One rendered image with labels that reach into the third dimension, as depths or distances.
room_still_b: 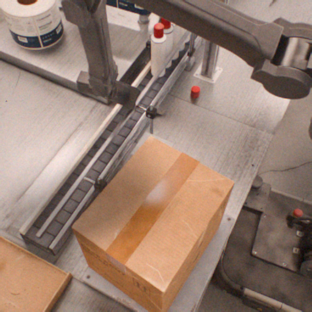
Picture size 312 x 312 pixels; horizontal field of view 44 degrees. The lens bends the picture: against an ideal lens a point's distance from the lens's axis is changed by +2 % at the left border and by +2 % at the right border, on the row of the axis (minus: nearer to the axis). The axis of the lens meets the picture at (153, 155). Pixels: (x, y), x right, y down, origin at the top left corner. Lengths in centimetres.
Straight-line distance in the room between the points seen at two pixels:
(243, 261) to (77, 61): 108
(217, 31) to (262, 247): 128
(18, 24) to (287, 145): 163
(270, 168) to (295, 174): 14
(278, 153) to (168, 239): 164
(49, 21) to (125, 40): 29
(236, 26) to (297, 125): 193
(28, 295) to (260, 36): 85
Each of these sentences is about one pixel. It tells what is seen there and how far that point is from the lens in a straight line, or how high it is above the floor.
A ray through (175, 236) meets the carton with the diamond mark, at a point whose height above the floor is 112.
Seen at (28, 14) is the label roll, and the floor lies 102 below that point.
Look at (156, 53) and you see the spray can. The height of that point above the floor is 99.
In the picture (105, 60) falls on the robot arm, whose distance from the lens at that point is 92.
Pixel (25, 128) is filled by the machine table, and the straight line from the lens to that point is 141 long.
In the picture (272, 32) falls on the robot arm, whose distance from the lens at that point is 69.
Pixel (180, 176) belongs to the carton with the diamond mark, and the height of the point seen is 112.
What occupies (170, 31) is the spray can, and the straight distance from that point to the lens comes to 136.
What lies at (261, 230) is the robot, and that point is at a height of 26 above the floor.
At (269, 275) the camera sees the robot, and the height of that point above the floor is 24.
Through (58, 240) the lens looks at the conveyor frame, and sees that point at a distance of 112.
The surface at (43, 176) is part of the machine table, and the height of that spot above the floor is 83.
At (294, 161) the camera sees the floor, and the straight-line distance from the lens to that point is 239.
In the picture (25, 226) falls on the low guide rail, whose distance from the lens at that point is 112.
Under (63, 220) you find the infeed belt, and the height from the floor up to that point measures 88.
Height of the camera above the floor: 189
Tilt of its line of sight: 56 degrees down
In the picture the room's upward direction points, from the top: straight up
